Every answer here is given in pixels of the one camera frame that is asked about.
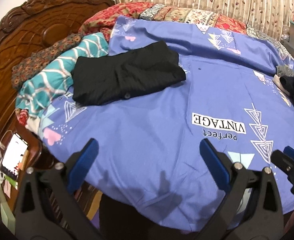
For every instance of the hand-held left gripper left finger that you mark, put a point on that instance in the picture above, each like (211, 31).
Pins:
(87, 156)

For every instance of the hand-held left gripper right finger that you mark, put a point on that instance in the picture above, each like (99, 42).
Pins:
(212, 158)

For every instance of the black pinstriped garment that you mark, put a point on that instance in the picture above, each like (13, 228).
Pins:
(124, 75)

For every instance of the blue printed bedsheet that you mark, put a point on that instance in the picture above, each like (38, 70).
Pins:
(162, 142)

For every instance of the smartphone with lit screen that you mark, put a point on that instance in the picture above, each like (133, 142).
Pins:
(14, 152)

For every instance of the grey cloth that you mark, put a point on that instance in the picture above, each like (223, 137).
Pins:
(284, 70)

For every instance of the teal wave-patterned cloth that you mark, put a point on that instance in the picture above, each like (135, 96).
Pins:
(54, 75)

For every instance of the brown floral cloth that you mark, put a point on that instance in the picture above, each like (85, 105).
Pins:
(37, 62)

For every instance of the carved wooden headboard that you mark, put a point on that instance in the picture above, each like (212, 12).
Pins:
(37, 30)

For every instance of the red floral quilt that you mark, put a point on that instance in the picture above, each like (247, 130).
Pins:
(104, 17)

